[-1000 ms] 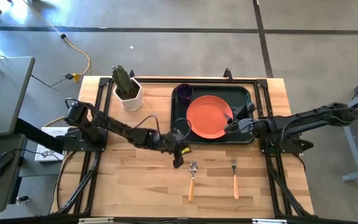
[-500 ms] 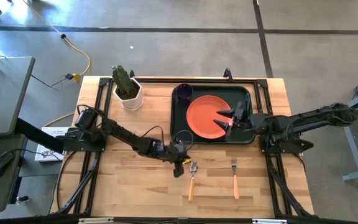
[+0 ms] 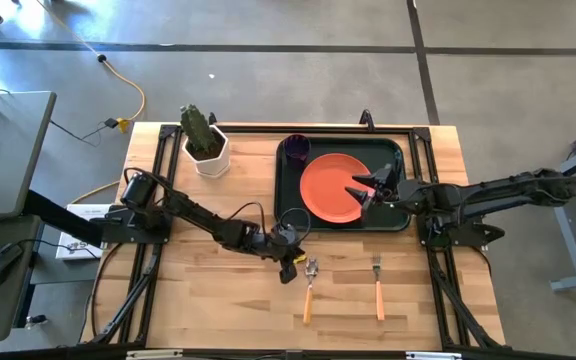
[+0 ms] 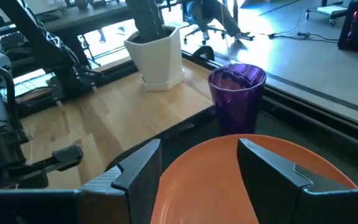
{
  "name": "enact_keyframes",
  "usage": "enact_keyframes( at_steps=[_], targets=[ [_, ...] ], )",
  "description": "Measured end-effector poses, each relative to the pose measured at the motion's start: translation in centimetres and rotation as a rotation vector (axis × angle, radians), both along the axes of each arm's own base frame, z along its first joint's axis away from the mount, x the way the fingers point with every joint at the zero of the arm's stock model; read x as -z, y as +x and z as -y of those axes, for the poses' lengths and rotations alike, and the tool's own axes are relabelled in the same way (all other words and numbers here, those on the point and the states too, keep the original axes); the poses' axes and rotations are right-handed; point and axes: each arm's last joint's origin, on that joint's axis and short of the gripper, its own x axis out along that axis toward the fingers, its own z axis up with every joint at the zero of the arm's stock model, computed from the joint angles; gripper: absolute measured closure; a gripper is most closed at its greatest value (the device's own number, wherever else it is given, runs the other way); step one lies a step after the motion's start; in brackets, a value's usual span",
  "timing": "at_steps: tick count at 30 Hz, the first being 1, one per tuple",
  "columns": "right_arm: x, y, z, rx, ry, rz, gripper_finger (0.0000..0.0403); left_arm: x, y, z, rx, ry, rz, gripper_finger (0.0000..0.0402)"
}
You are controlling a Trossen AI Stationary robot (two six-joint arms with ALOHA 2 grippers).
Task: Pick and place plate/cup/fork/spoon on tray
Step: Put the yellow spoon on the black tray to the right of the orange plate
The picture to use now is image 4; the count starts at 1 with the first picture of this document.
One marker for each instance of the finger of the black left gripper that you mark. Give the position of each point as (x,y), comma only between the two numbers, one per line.
(64,155)

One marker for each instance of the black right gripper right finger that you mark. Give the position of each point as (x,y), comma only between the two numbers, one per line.
(269,186)

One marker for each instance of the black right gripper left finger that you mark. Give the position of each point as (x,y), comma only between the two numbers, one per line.
(135,186)

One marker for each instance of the orange plastic plate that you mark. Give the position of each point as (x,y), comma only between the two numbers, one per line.
(204,186)

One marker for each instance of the purple faceted plastic cup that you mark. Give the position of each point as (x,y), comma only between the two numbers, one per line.
(236,102)

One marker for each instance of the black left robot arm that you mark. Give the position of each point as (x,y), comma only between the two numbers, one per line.
(42,40)

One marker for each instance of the dark green plastic tray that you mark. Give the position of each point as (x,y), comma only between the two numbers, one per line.
(291,133)

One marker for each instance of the white hexagonal plant pot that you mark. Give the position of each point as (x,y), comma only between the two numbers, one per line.
(157,59)

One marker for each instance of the black curved armrest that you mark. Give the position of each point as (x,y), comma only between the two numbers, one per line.
(207,51)

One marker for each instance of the green cactus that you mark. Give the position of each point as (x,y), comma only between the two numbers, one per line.
(146,18)

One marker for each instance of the black office chair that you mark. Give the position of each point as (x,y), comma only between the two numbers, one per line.
(204,31)

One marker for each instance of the seated person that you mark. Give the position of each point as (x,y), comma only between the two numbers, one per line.
(219,15)

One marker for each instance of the low wheeled cart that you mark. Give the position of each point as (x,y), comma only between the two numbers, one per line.
(328,11)

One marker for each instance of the black metal table frame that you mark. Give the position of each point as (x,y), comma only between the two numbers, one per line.
(291,102)

